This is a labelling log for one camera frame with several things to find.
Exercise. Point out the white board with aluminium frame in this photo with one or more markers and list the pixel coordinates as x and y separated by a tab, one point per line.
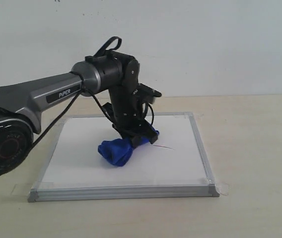
176	165

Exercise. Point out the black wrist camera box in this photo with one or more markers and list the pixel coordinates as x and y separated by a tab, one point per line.
147	94

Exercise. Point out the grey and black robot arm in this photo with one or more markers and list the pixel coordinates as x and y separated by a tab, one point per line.
22	104

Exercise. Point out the clear tape corner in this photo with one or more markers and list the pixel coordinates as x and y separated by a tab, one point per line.
222	188
21	189

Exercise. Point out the blue cloth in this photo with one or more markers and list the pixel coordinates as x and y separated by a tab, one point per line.
116	152

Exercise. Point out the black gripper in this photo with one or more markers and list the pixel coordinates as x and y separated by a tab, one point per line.
132	120

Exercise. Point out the clear tape front right corner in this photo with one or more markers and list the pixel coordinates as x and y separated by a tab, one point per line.
222	188

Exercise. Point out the clear tape front left corner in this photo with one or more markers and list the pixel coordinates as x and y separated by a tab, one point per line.
21	189

